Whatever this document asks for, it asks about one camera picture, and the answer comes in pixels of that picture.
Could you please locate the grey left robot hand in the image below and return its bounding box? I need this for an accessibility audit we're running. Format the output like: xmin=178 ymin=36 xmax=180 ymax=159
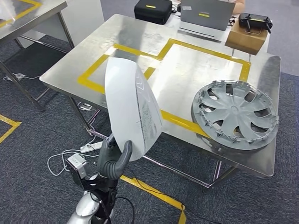
xmin=97 ymin=133 xmax=133 ymax=181

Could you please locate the white curved plastic part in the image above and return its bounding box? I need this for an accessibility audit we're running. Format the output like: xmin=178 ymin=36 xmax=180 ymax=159
xmin=104 ymin=57 xmax=163 ymax=162

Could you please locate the yellow workbench tape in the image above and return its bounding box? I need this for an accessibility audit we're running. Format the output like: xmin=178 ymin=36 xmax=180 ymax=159
xmin=77 ymin=38 xmax=251 ymax=140

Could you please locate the steel workbench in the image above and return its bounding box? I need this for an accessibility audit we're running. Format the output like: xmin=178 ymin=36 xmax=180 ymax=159
xmin=39 ymin=14 xmax=281 ymax=189

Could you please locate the white power strip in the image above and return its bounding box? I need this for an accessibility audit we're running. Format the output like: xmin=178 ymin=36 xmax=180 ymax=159
xmin=80 ymin=141 xmax=103 ymax=154

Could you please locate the white cabinet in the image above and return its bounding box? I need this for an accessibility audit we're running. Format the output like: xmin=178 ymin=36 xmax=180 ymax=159
xmin=17 ymin=0 xmax=104 ymax=50

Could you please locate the black zip case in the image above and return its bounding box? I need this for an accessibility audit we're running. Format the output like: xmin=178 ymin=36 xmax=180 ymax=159
xmin=134 ymin=0 xmax=173 ymax=25

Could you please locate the grey wheel hubcap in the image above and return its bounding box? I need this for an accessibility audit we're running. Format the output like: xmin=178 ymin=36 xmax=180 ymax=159
xmin=191 ymin=79 xmax=279 ymax=151

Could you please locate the steel side table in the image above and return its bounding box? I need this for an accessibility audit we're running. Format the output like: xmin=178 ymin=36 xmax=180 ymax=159
xmin=0 ymin=0 xmax=75 ymax=112

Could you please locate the yellow side table tape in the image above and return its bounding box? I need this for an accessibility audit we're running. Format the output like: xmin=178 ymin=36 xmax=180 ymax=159
xmin=0 ymin=0 xmax=42 ymax=28

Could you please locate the grey laptop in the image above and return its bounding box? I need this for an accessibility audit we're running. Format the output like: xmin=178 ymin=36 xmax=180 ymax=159
xmin=177 ymin=0 xmax=236 ymax=42

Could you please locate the brown cardboard box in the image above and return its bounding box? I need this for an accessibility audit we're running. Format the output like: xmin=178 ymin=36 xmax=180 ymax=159
xmin=224 ymin=20 xmax=269 ymax=56

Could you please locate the person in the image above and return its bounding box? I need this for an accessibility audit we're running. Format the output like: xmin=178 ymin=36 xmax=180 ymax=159
xmin=233 ymin=0 xmax=245 ymax=14

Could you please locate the black remote controller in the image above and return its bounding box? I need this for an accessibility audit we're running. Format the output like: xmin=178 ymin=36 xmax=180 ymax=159
xmin=238 ymin=13 xmax=273 ymax=34

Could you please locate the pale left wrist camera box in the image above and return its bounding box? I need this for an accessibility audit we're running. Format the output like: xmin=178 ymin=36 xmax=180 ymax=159
xmin=65 ymin=154 xmax=88 ymax=186

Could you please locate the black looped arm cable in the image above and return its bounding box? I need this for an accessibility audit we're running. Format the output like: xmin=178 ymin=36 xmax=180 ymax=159
xmin=116 ymin=196 xmax=135 ymax=224

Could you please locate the white adapter with cable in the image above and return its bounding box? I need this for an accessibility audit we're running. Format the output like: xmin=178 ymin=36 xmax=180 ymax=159
xmin=3 ymin=72 xmax=41 ymax=83

